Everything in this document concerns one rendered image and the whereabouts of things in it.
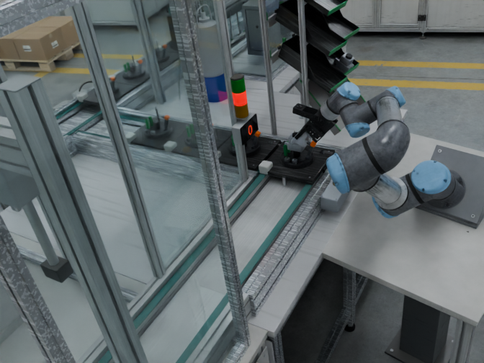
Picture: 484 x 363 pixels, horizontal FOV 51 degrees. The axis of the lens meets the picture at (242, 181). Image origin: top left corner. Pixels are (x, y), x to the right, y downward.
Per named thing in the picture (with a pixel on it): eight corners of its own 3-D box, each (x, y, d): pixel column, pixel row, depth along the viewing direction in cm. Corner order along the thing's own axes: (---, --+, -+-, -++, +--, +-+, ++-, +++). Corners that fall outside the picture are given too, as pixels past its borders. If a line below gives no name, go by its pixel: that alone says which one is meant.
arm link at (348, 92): (350, 99, 176) (341, 78, 179) (331, 117, 184) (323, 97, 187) (366, 99, 181) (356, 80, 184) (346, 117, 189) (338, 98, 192)
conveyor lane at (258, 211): (335, 171, 221) (334, 151, 215) (239, 310, 164) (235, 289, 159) (276, 159, 234) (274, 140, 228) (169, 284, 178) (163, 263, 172)
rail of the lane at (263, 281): (352, 168, 221) (352, 146, 215) (256, 316, 161) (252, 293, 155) (341, 165, 224) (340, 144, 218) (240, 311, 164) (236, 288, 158)
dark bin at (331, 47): (345, 45, 208) (352, 29, 203) (328, 57, 201) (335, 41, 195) (292, 10, 216) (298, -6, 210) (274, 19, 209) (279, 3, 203)
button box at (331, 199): (356, 182, 206) (356, 170, 202) (337, 213, 192) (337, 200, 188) (340, 178, 209) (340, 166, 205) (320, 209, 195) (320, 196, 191)
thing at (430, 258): (560, 177, 204) (562, 171, 202) (476, 328, 152) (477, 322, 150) (397, 135, 244) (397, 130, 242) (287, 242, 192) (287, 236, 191)
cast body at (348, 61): (351, 70, 225) (358, 57, 219) (346, 73, 222) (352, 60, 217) (336, 59, 227) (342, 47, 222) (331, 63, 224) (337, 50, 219)
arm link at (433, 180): (462, 190, 175) (454, 182, 164) (425, 207, 181) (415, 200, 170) (446, 161, 180) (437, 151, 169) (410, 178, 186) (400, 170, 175)
